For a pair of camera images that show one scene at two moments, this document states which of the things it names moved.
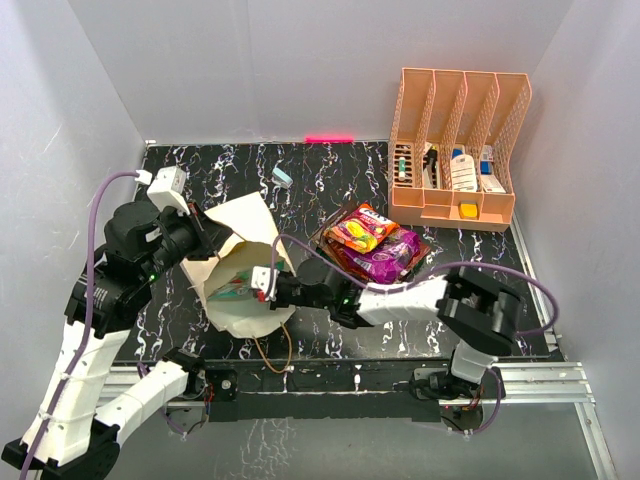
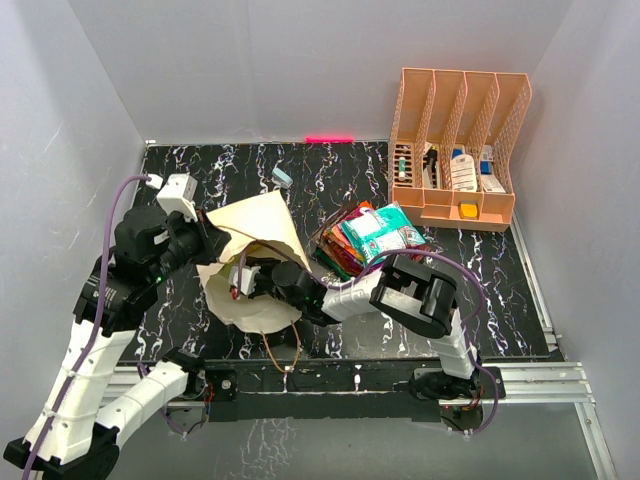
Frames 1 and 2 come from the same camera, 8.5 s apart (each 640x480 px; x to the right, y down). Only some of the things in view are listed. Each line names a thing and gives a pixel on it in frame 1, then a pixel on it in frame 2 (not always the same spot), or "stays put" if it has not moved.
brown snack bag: [332, 251] to [318, 237]
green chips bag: [321, 253] stays put
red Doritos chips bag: [336, 253] stays put
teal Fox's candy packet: [238, 286] to [383, 230]
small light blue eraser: [280, 176] stays put
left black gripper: [209, 232] stays put
